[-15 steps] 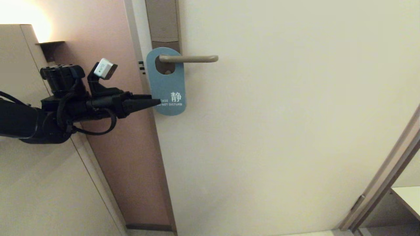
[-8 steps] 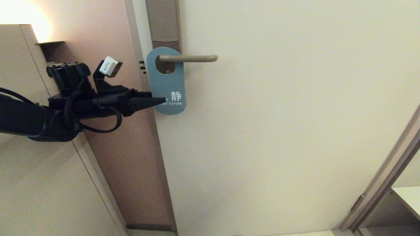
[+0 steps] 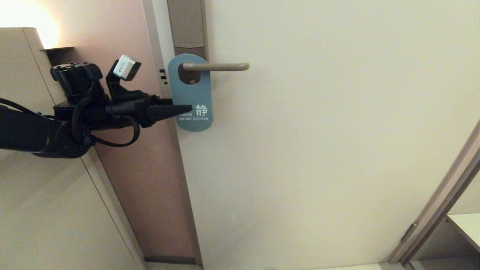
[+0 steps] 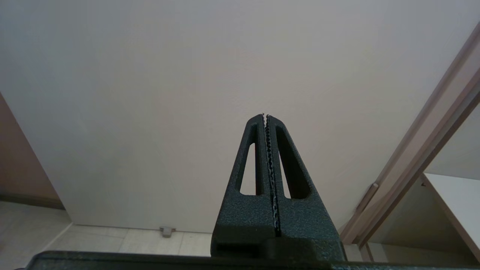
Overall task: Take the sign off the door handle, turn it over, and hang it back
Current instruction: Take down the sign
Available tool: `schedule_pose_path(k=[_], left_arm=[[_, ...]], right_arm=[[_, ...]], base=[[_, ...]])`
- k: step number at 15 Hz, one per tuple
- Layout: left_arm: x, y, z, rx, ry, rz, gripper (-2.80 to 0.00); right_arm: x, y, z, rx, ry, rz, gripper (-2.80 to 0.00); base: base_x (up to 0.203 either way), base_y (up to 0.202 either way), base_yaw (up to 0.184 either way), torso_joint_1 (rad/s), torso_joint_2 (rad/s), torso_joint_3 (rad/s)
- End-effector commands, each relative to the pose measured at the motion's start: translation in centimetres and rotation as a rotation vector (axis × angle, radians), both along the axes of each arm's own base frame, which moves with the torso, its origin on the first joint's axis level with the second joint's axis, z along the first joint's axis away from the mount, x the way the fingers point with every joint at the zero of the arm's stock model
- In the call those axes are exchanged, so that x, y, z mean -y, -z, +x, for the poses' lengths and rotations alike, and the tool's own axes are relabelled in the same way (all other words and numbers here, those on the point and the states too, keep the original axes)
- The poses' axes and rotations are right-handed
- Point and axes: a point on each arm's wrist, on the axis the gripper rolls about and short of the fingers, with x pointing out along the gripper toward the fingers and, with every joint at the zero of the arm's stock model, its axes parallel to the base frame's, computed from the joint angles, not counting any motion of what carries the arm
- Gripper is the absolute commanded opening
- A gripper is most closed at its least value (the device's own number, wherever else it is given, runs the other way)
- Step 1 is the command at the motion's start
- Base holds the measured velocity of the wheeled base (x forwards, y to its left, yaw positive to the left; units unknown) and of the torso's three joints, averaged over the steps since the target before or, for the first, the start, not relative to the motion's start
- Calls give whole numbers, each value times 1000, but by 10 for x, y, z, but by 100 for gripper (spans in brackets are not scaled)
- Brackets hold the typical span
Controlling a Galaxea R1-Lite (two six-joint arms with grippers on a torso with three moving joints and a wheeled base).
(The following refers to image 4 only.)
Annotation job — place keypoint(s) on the white closet shelf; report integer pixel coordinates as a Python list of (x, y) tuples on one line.
[(457, 202)]

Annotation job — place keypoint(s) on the white door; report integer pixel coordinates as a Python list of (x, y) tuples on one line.
[(150, 93)]

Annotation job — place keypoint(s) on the brown frame hinge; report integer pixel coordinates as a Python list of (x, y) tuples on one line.
[(369, 195)]

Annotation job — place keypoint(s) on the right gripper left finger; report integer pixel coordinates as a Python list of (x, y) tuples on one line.
[(243, 221)]

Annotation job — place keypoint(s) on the brown closet door frame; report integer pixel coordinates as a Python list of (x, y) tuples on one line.
[(412, 161)]

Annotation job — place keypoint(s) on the grey floor door stopper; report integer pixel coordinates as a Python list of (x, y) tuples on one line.
[(167, 231)]

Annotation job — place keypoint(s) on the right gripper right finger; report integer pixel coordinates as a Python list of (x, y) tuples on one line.
[(303, 221)]

